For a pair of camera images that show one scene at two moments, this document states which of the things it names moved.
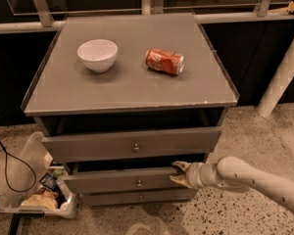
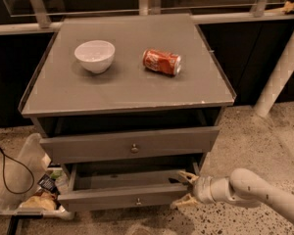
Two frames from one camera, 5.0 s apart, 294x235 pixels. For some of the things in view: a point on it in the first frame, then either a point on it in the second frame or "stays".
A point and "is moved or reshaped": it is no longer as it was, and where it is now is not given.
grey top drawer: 133,143 stays
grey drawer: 121,181 is moved or reshaped
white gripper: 194,175 -> 203,190
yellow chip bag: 43,198 stays
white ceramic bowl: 98,55 stays
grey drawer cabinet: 118,99 stays
